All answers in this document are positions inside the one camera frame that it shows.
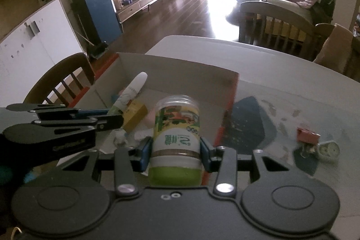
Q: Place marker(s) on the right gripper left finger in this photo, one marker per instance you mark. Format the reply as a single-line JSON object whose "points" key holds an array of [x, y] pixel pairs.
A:
{"points": [[125, 162]]}

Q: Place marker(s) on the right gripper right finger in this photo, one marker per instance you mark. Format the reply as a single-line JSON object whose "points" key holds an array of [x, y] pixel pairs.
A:
{"points": [[226, 162]]}

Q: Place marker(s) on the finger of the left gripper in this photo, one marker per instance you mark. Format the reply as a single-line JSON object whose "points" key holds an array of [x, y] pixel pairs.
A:
{"points": [[70, 127], [54, 112]]}

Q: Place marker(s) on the white astronaut figurine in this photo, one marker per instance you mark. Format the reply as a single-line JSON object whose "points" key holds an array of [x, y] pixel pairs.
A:
{"points": [[119, 137]]}

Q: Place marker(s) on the green label plastic jar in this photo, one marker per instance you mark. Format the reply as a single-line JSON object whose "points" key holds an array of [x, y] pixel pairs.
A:
{"points": [[175, 158]]}

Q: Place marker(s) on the yellow small box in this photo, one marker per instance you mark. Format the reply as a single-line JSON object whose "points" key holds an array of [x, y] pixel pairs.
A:
{"points": [[133, 115]]}

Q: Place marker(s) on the white green tube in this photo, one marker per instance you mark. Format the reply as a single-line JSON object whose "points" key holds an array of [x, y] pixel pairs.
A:
{"points": [[128, 94]]}

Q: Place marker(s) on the red binder clip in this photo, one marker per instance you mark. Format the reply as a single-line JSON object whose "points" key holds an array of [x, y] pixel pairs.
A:
{"points": [[308, 140]]}

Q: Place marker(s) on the grey correction tape dispenser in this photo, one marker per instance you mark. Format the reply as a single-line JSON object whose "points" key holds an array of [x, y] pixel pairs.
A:
{"points": [[328, 151]]}

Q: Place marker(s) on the near wooden chair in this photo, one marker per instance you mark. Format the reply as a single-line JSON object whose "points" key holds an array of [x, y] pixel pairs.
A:
{"points": [[61, 81]]}

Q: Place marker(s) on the white cupboard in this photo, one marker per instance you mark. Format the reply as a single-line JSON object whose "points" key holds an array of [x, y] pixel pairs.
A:
{"points": [[34, 47]]}

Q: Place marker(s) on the red cardboard box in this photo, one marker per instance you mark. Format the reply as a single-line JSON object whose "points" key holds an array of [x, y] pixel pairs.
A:
{"points": [[212, 88]]}

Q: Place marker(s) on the blue black cabinet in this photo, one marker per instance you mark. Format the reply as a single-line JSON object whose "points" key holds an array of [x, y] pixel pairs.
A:
{"points": [[98, 22]]}

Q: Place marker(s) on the dark wooden dining chair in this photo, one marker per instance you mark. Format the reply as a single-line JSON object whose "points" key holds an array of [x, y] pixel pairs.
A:
{"points": [[273, 27]]}

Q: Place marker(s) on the wooden chair with cloth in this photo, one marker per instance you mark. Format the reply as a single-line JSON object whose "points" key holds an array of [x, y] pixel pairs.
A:
{"points": [[338, 47]]}

